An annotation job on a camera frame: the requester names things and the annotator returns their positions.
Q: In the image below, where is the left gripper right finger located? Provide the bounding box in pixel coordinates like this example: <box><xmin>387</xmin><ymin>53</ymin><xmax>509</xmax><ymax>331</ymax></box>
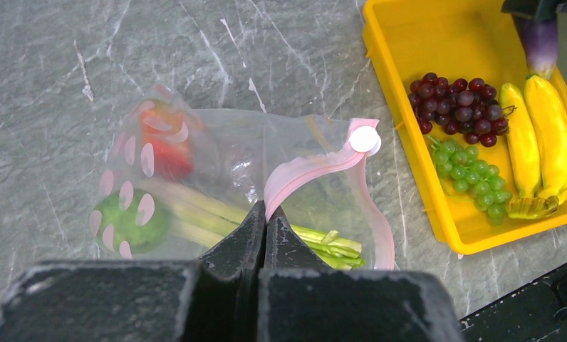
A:
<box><xmin>259</xmin><ymin>207</ymin><xmax>464</xmax><ymax>342</ymax></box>

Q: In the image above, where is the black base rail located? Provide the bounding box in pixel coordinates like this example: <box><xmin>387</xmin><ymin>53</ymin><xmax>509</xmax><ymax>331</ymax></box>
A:
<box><xmin>460</xmin><ymin>263</ymin><xmax>567</xmax><ymax>342</ymax></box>

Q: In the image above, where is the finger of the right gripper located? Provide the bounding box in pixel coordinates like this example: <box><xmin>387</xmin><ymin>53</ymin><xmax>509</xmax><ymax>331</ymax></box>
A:
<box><xmin>501</xmin><ymin>0</ymin><xmax>567</xmax><ymax>21</ymax></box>

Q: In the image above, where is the yellow plastic tray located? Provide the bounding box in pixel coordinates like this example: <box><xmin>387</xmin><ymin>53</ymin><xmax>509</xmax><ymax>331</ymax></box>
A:
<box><xmin>363</xmin><ymin>1</ymin><xmax>567</xmax><ymax>254</ymax></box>

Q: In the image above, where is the celery stalk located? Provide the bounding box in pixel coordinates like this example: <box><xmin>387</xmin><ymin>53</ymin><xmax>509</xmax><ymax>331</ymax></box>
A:
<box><xmin>140</xmin><ymin>179</ymin><xmax>366</xmax><ymax>270</ymax></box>

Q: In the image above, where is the dark red grape bunch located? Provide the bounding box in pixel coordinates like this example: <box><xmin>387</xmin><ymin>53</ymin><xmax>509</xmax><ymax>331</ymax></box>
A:
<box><xmin>407</xmin><ymin>72</ymin><xmax>515</xmax><ymax>147</ymax></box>

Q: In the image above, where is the green custard apple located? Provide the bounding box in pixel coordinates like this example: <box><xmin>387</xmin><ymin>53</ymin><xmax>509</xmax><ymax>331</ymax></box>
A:
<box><xmin>89</xmin><ymin>188</ymin><xmax>170</xmax><ymax>259</ymax></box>

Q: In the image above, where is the orange red fruit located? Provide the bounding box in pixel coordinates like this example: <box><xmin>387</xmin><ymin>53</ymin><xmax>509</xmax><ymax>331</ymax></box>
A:
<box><xmin>138</xmin><ymin>99</ymin><xmax>206</xmax><ymax>181</ymax></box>

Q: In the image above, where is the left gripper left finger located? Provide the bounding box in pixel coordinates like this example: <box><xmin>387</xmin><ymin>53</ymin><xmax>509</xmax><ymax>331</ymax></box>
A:
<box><xmin>0</xmin><ymin>202</ymin><xmax>266</xmax><ymax>341</ymax></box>

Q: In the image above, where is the green grape bunch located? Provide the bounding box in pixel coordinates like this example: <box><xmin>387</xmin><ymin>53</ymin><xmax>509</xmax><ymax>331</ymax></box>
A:
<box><xmin>427</xmin><ymin>135</ymin><xmax>511</xmax><ymax>225</ymax></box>

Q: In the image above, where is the yellow banana bunch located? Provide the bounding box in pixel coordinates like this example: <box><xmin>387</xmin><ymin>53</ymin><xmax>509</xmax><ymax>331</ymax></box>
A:
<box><xmin>499</xmin><ymin>75</ymin><xmax>567</xmax><ymax>219</ymax></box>

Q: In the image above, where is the clear zip top bag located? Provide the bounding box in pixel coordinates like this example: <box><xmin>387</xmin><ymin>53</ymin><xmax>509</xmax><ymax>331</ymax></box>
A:
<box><xmin>94</xmin><ymin>83</ymin><xmax>395</xmax><ymax>270</ymax></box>

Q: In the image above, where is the purple eggplant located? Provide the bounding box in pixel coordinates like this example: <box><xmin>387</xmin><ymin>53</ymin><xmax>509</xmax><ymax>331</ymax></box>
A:
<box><xmin>512</xmin><ymin>16</ymin><xmax>559</xmax><ymax>80</ymax></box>

